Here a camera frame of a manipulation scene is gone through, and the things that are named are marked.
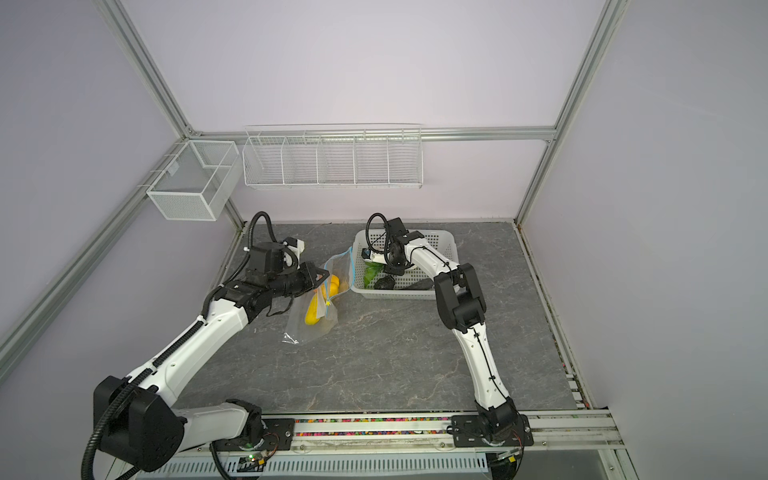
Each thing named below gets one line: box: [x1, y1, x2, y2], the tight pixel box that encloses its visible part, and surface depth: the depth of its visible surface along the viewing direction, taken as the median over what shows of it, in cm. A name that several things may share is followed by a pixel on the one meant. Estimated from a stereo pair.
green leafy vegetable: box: [363, 261, 385, 289], surface depth 104 cm
